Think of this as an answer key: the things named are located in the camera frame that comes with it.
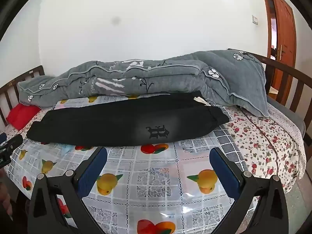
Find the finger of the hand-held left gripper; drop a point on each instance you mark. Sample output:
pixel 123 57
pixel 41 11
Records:
pixel 13 141

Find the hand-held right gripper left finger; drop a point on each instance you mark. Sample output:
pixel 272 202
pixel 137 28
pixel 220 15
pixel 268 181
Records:
pixel 92 173

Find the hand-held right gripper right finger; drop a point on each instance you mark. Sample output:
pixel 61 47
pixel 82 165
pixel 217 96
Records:
pixel 225 175

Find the black pants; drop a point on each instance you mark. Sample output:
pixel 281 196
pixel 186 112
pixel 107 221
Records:
pixel 109 124

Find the person's left hand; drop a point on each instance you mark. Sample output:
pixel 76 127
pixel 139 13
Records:
pixel 4 199

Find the red cloth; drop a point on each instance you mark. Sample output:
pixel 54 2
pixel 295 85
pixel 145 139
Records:
pixel 22 115

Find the red floral bed sheet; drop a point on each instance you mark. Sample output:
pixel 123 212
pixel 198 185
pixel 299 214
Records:
pixel 263 146

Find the fruit print plastic sheet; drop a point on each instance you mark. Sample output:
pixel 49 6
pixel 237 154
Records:
pixel 151 175

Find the grey bed pad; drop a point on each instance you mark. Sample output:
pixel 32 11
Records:
pixel 287 117

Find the grey floral quilt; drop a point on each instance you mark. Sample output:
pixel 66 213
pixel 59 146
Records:
pixel 146 75

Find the brown wooden door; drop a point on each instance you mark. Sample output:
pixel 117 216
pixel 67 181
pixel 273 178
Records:
pixel 282 29

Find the dark wooden bed frame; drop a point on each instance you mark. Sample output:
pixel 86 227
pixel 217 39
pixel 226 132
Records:
pixel 280 63

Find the white wall switch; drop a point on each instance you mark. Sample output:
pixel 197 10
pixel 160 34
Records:
pixel 255 19

